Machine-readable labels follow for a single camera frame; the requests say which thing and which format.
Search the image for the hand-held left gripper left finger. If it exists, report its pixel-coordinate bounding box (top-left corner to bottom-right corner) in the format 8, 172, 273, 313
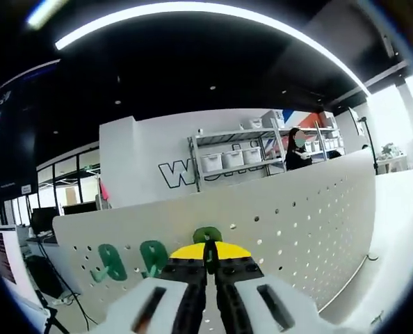
104, 243, 209, 334

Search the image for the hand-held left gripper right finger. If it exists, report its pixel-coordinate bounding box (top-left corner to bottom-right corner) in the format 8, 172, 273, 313
208, 241, 336, 334

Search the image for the green hook assembly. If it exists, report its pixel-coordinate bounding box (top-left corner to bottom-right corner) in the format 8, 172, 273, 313
90, 243, 128, 283
192, 225, 225, 278
139, 239, 169, 279

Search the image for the white perforated mounting plate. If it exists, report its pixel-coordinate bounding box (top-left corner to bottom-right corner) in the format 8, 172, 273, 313
52, 149, 377, 314

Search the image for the wide black desk monitor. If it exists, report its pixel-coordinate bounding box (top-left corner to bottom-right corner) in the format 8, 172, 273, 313
62, 201, 98, 215

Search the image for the white storage bin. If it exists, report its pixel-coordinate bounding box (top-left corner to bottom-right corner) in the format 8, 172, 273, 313
201, 152, 223, 173
243, 148, 263, 165
223, 150, 244, 168

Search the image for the grey metal storage shelf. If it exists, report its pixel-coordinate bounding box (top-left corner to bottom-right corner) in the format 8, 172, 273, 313
187, 127, 287, 193

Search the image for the large white storage box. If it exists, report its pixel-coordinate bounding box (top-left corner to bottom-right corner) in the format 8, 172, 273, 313
260, 110, 286, 129

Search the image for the white work table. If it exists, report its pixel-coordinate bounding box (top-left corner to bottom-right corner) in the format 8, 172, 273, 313
375, 154, 410, 175

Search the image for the black tripod stand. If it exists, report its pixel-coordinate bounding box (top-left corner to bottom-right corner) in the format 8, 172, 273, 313
356, 116, 380, 175

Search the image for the white panel on tripod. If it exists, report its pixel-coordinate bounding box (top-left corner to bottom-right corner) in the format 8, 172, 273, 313
347, 106, 364, 136

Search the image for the long ceiling strip light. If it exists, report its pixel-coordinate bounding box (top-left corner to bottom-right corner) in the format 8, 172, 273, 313
55, 3, 371, 95

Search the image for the short ceiling strip light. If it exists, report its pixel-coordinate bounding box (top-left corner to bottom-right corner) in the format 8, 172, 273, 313
27, 0, 70, 29

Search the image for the large black wall screen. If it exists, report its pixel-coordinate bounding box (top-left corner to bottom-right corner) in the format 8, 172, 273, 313
0, 58, 61, 202

